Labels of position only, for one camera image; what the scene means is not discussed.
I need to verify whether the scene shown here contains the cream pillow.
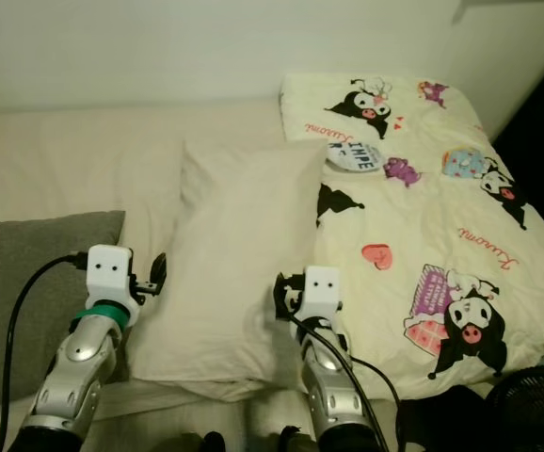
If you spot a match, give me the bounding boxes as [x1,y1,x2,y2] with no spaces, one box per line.
[124,139,331,402]

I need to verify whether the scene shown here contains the grey pillow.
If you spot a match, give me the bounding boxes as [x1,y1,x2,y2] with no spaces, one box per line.
[0,209,128,417]

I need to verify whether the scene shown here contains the green left wrist band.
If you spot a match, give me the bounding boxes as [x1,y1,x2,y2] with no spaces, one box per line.
[73,303,129,331]

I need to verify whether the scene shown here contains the bed with cream sheet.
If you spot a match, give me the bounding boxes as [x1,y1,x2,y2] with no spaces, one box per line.
[0,96,544,436]

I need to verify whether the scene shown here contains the black right robot foot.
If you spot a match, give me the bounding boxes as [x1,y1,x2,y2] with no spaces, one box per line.
[276,425,316,452]

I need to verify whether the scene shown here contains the black robot foot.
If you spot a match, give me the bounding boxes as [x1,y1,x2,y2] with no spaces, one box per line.
[178,430,227,452]
[276,425,316,452]

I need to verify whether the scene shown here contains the round white printed disc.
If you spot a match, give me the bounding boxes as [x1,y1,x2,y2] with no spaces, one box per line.
[326,138,385,176]

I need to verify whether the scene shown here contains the cartoon print cream duvet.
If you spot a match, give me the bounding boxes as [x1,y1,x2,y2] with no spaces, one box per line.
[279,73,544,383]

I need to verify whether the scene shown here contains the black left robot foot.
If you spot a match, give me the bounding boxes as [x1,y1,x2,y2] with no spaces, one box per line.
[178,430,227,452]

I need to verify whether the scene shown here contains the black fan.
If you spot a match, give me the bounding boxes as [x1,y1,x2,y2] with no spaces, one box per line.
[483,364,544,452]

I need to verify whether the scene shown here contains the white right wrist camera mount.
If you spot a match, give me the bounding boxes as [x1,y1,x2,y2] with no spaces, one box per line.
[304,265,343,321]

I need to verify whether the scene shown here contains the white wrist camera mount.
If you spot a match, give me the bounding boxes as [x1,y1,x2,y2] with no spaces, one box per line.
[86,243,138,311]
[304,265,343,321]

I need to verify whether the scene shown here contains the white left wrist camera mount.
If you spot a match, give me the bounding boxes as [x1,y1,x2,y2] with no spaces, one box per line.
[86,243,138,311]

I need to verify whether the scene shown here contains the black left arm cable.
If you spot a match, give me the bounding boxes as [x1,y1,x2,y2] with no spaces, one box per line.
[6,251,90,452]

